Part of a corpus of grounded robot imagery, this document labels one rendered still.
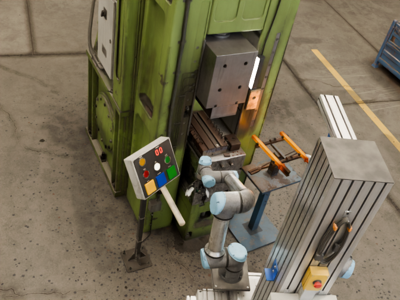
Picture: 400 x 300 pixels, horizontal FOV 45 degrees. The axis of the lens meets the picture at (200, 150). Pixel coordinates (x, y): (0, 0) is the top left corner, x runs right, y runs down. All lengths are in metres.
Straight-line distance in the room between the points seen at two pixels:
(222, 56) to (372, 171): 1.32
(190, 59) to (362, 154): 1.39
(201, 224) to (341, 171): 2.26
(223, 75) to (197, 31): 0.32
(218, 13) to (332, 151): 1.30
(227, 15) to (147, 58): 0.69
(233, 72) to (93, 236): 1.83
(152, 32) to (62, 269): 1.89
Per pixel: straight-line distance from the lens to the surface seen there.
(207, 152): 3.46
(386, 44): 7.19
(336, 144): 2.08
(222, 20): 3.03
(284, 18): 3.28
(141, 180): 3.02
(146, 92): 3.55
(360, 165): 2.02
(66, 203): 4.31
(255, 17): 3.15
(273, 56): 3.41
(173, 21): 2.87
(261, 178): 3.76
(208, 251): 2.74
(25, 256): 4.01
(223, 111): 3.26
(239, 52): 3.04
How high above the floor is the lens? 3.24
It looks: 41 degrees down
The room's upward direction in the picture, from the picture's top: 12 degrees clockwise
